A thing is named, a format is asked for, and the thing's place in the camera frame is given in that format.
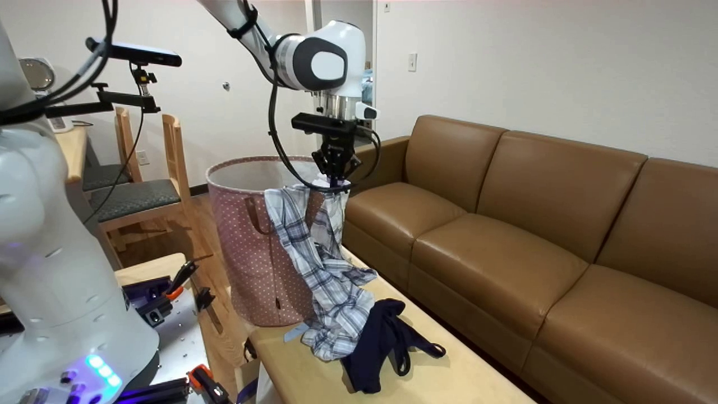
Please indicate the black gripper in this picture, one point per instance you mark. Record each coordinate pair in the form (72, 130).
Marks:
(337, 153)

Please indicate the blue grey checkered shirt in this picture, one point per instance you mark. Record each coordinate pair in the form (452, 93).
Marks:
(328, 293)

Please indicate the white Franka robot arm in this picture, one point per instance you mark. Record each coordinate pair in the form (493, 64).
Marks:
(60, 284)

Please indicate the pink patterned laundry bag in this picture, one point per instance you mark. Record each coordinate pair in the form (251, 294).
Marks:
(251, 253)

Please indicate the navy blue garment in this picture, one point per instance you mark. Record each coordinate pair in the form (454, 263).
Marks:
(377, 337)

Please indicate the black and orange clamp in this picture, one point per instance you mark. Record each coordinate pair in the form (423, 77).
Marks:
(208, 381)
(182, 276)

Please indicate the brown leather sofa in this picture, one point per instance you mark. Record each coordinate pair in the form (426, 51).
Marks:
(509, 261)

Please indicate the wooden chair with grey cushion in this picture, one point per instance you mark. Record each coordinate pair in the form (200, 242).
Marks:
(143, 197)
(102, 176)

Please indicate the round tabletop mirror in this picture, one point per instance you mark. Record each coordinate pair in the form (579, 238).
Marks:
(37, 71)

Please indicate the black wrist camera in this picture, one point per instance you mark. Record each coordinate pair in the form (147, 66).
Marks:
(332, 123)

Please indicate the white wall light switch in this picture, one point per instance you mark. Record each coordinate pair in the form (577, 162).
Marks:
(412, 61)

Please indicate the black bar-shaped camera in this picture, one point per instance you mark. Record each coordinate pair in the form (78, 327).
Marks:
(150, 54)

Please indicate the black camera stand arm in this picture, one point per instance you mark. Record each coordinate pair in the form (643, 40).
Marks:
(119, 100)

